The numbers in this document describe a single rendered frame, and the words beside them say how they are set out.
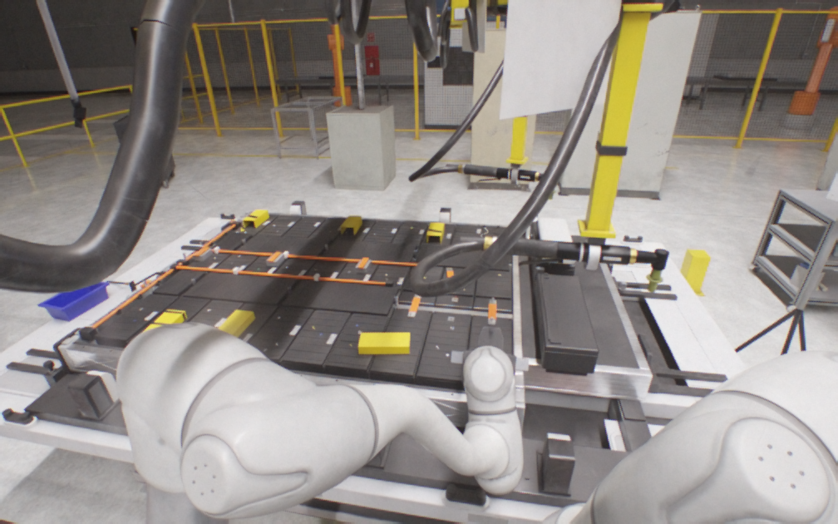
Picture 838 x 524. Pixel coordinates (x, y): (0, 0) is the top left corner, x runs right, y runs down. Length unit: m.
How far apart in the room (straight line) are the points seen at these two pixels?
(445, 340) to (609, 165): 0.74
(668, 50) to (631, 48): 4.84
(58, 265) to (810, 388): 0.59
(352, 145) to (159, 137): 5.55
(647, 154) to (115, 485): 5.81
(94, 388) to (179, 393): 1.14
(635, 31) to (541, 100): 0.29
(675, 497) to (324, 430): 0.30
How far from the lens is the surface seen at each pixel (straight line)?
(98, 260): 0.37
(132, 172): 0.38
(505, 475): 0.94
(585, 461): 1.34
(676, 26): 5.86
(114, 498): 2.70
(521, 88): 0.74
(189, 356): 0.53
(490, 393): 0.87
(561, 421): 1.56
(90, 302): 2.42
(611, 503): 0.46
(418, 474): 1.25
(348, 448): 0.48
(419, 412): 0.64
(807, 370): 0.53
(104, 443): 1.67
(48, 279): 0.37
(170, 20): 0.41
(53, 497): 2.88
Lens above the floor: 1.90
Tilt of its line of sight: 28 degrees down
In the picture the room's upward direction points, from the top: 1 degrees counter-clockwise
